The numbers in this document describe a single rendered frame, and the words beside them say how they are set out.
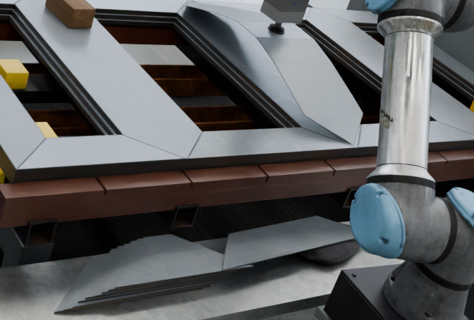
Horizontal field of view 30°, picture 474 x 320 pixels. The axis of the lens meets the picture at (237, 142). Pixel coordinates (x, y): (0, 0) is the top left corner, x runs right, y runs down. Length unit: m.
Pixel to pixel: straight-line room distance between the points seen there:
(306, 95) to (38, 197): 0.73
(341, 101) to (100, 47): 0.56
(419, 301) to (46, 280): 0.64
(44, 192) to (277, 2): 0.82
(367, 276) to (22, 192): 0.64
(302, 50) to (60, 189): 0.81
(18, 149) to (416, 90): 0.68
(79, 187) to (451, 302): 0.67
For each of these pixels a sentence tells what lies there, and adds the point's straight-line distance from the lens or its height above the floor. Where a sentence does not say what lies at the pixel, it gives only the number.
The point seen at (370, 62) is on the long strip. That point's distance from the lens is 2.45.
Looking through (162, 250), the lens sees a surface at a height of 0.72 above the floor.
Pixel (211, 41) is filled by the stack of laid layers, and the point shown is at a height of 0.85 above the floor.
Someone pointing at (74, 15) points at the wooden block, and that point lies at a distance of 2.04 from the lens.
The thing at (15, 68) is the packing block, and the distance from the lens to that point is 1.89.
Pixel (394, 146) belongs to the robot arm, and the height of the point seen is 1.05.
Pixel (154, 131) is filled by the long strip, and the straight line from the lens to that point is 1.71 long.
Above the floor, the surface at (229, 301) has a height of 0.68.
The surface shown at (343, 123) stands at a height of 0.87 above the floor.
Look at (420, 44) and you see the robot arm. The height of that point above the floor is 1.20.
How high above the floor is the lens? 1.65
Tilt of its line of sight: 27 degrees down
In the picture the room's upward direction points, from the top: 19 degrees clockwise
